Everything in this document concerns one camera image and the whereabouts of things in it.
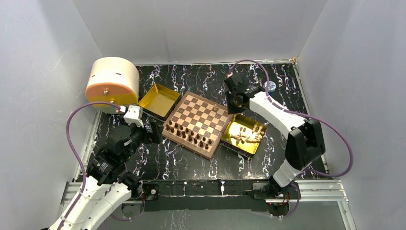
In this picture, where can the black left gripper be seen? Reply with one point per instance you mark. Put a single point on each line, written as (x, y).
(150, 137)

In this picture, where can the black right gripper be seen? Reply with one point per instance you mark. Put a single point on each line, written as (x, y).
(230, 109)

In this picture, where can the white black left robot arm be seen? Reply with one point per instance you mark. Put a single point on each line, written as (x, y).
(106, 183)

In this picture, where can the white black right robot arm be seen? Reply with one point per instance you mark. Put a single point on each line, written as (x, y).
(305, 141)

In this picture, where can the dark chess pieces row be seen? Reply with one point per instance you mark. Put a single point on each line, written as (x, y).
(192, 136)

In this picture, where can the gold tin with white pieces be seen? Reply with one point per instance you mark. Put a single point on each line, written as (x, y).
(248, 149)

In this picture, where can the wooden chess board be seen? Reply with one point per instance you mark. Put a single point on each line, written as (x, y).
(193, 108)

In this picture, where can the white pieces pile in tin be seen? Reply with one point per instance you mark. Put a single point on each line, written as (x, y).
(243, 134)

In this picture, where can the empty gold tin box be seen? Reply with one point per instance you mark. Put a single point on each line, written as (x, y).
(159, 101)

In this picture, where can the cream orange round appliance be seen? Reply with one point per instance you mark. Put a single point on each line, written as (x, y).
(113, 80)

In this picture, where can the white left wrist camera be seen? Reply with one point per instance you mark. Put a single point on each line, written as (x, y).
(134, 115)

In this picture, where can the black aluminium base frame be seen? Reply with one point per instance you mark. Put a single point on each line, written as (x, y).
(235, 194)

